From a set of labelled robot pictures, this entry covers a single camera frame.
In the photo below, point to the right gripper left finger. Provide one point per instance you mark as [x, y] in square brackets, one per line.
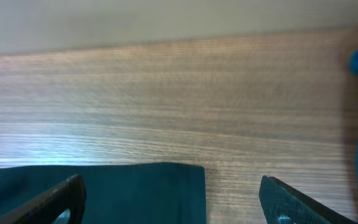
[63, 203]

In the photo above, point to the black polo shirt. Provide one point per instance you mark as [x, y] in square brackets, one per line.
[143, 193]

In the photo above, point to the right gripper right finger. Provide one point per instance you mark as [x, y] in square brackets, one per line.
[282, 204]

